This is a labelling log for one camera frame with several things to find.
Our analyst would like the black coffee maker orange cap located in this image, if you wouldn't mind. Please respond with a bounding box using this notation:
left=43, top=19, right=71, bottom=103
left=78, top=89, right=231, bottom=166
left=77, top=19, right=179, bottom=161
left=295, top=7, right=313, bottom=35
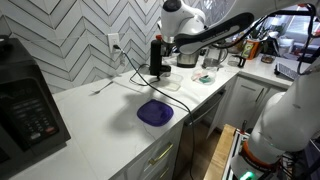
left=148, top=34, right=173, bottom=77

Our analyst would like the black handled scoop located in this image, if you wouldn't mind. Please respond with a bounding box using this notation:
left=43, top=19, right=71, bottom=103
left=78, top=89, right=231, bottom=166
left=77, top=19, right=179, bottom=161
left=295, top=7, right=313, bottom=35
left=232, top=54, right=247, bottom=69

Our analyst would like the purple plastic lid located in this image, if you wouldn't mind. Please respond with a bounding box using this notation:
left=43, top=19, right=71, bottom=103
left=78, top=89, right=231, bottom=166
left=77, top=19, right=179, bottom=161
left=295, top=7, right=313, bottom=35
left=136, top=98, right=175, bottom=128

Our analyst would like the brass drawer handle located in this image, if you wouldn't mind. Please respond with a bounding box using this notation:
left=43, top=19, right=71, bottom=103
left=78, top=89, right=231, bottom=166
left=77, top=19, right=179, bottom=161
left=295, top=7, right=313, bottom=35
left=156, top=165, right=171, bottom=180
left=147, top=142, right=174, bottom=166

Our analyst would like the glass pitcher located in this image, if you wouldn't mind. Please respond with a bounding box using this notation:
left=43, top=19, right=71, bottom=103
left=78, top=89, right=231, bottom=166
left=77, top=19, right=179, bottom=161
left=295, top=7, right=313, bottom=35
left=202, top=45, right=229, bottom=70

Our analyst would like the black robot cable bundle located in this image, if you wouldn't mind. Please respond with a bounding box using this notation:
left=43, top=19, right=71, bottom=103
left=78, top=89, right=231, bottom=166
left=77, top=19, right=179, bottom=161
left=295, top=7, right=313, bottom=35
left=213, top=2, right=320, bottom=76

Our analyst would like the clear glass bowl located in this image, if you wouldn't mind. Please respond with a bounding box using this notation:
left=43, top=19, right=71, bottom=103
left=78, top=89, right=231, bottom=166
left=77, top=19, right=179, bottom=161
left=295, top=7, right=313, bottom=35
left=190, top=67, right=218, bottom=86

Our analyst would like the white wall outlet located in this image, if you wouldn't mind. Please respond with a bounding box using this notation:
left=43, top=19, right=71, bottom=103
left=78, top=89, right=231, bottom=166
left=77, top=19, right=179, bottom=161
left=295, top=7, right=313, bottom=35
left=107, top=32, right=121, bottom=54

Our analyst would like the green item in bowl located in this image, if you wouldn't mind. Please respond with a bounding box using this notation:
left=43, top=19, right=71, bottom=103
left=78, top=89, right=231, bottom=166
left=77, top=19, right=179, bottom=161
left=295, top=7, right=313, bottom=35
left=199, top=75, right=212, bottom=84

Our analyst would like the black coffee maker cord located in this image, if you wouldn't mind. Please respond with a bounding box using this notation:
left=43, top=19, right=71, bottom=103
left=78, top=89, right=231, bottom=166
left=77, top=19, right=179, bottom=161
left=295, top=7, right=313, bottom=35
left=128, top=63, right=158, bottom=87

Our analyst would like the black microwave oven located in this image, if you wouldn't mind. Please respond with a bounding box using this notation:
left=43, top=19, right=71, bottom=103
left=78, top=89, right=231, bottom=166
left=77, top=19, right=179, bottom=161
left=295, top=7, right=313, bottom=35
left=0, top=34, right=72, bottom=180

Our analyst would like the potted green plant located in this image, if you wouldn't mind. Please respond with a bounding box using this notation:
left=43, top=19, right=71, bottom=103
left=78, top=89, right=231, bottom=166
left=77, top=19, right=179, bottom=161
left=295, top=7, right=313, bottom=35
left=249, top=24, right=268, bottom=42

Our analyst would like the small brown dish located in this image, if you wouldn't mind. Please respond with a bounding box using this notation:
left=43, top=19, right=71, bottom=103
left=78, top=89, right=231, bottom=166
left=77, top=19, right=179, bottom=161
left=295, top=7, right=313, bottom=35
left=260, top=54, right=277, bottom=65

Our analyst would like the steel dishwasher handle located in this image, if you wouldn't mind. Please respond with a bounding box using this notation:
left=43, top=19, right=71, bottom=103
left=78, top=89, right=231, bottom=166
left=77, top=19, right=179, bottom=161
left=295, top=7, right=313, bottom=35
left=186, top=89, right=228, bottom=127

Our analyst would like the stainless steel kettle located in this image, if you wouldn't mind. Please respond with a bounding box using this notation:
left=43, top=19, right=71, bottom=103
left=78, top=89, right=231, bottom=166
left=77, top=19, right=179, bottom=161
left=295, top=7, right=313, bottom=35
left=176, top=51, right=201, bottom=69

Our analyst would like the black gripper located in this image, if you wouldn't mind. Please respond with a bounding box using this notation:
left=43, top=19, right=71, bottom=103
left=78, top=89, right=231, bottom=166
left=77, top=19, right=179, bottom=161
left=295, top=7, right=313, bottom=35
left=160, top=40, right=177, bottom=57

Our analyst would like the long black power cable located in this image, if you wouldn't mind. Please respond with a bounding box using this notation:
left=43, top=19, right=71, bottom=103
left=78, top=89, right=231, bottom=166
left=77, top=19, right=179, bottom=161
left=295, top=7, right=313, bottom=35
left=112, top=43, right=197, bottom=180

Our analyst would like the white plastic container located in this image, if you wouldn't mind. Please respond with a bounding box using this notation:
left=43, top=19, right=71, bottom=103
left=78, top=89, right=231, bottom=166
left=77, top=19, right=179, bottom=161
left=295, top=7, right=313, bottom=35
left=159, top=72, right=185, bottom=92

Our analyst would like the yellow green canister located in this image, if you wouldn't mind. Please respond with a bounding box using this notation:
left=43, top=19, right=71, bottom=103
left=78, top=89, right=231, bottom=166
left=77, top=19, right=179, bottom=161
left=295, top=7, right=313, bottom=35
left=240, top=38, right=261, bottom=61

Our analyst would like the metal fork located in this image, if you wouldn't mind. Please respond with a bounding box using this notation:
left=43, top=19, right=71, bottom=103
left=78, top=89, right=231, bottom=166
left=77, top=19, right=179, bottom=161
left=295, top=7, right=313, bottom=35
left=90, top=80, right=115, bottom=96

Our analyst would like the dark cabinet door handle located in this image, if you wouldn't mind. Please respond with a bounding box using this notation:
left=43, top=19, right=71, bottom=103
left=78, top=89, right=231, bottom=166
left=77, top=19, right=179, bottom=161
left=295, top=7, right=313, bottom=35
left=254, top=87, right=266, bottom=104

